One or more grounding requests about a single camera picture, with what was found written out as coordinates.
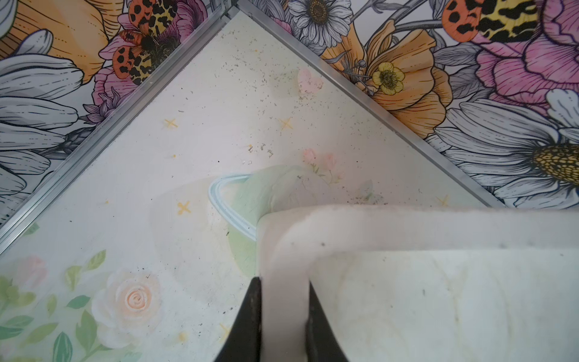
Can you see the white plastic drawer unit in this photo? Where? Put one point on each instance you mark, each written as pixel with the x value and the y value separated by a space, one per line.
pixel 422 284

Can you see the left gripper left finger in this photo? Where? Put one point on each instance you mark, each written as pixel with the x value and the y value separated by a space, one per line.
pixel 244 340

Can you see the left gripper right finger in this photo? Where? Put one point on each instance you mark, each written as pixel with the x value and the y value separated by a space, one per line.
pixel 320 342

